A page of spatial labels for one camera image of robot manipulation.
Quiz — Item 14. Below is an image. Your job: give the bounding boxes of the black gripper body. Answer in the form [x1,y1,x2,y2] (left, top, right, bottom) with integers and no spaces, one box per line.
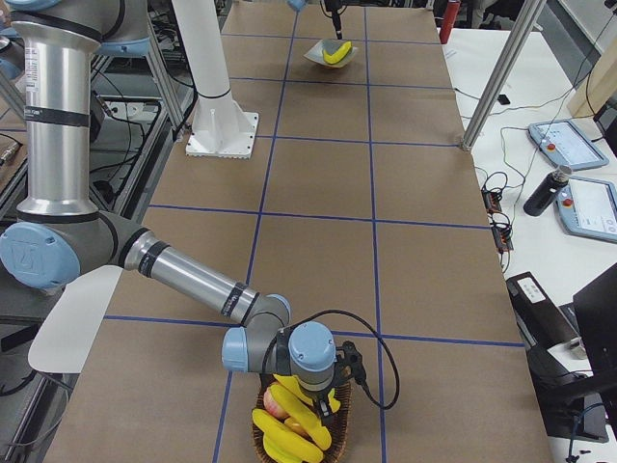
[322,0,343,14]
[301,376,344,401]

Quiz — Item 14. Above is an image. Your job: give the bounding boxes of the large yellow banana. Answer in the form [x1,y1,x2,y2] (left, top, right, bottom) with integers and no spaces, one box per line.
[268,383,332,450]

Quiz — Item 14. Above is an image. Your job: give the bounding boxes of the greenish yellow banana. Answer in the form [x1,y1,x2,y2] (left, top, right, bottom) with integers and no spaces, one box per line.
[322,41,353,65]

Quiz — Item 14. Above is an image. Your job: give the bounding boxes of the yellow banana with dark tip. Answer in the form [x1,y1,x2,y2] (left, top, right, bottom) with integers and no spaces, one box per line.
[274,374,341,413]

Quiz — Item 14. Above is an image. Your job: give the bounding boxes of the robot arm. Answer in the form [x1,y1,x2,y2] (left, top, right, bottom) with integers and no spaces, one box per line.
[1,1,340,423]

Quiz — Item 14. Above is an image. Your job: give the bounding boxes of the wicker fruit basket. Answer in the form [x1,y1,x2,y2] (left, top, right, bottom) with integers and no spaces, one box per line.
[252,375,351,462]

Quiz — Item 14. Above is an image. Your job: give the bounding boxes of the grey square plate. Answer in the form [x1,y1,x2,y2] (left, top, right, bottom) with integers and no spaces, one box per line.
[304,39,358,68]

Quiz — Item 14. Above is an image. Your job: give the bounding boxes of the yellow banana at basket front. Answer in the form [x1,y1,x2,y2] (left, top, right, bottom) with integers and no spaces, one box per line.
[252,408,324,463]

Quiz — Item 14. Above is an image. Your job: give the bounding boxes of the red pink apple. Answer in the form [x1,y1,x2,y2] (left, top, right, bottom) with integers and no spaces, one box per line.
[262,388,289,421]

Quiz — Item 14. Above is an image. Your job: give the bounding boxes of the red cylinder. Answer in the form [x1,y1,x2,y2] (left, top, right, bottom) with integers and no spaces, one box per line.
[439,0,461,44]

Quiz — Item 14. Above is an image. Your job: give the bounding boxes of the black box with label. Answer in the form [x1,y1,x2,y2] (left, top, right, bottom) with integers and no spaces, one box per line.
[506,272,584,388]

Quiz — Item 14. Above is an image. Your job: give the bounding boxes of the orange circuit board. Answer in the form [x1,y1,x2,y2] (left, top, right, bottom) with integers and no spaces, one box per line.
[482,190,502,214]

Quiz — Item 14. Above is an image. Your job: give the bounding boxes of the white table extension panel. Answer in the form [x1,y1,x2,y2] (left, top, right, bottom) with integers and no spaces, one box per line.
[28,265,121,373]

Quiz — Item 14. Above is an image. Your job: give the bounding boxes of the teach pendant far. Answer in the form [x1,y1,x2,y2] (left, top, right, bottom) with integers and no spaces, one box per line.
[527,120,608,172]

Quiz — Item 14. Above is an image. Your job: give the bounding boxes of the teach pendant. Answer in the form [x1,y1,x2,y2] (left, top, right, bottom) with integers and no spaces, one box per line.
[556,177,616,243]
[527,120,608,172]

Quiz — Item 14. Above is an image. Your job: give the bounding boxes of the black computer monitor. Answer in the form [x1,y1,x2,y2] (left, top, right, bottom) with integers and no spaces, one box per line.
[541,264,616,426]

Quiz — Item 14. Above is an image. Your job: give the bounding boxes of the black water bottle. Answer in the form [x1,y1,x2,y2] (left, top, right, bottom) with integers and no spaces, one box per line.
[523,165,573,217]

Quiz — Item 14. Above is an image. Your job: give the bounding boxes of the teach pendant near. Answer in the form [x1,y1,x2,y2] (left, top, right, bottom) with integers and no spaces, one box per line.
[556,177,616,243]

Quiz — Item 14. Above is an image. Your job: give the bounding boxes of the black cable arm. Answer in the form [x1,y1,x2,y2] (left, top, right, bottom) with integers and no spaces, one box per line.
[277,309,401,411]

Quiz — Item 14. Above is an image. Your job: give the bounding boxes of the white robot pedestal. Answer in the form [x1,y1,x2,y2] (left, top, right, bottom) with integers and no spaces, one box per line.
[173,0,259,159]

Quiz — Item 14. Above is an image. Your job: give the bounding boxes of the aluminium frame post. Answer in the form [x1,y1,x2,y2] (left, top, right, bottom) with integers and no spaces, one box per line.
[460,0,547,151]

